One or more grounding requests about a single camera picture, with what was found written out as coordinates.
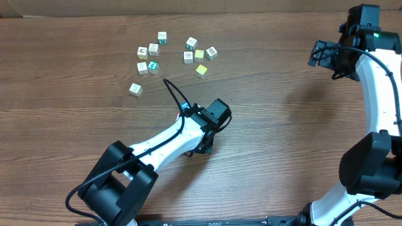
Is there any blue number 5 block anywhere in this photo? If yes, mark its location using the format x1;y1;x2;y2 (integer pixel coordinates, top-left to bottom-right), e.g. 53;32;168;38
181;102;191;110

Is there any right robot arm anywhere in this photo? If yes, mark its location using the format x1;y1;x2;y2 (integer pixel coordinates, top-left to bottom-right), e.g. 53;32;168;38
286;4;401;225

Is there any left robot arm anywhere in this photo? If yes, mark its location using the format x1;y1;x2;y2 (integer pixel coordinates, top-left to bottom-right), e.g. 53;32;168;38
78;99;232;225

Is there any yellow block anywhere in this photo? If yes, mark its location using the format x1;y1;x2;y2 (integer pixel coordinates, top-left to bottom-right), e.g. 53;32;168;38
195;65;207;79
194;50;205;63

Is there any plain block letter T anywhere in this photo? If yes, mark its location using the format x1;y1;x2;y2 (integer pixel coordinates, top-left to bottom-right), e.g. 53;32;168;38
129;83;143;97

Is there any plain block red drawing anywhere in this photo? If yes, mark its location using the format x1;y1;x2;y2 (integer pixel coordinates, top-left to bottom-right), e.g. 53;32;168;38
183;51;193;64

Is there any yellow top block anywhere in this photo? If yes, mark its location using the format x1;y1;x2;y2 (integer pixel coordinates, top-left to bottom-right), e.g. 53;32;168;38
194;50;205;63

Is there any white block green side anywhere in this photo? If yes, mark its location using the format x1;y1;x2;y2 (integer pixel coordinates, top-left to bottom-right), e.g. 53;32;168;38
205;46;218;60

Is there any green number 4 block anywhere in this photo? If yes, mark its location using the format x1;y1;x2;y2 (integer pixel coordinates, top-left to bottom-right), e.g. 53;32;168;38
148;61;160;74

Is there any plain wooden block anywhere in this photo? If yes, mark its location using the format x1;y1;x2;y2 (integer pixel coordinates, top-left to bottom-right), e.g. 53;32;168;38
137;62;149;75

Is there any white block teal side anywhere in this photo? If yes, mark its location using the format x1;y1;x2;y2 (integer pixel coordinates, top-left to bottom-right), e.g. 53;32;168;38
185;37;198;51

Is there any plain block K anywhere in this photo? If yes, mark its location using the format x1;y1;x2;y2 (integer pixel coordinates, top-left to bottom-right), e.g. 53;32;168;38
148;43;160;56

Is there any block with red picture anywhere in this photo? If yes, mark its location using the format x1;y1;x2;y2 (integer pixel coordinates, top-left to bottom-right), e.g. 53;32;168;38
137;46;148;60

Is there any block with teal side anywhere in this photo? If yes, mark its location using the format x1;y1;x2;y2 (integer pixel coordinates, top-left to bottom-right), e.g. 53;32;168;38
158;31;167;45

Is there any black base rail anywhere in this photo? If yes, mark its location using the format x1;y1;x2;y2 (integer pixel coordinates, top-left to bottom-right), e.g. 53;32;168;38
129;217;296;226

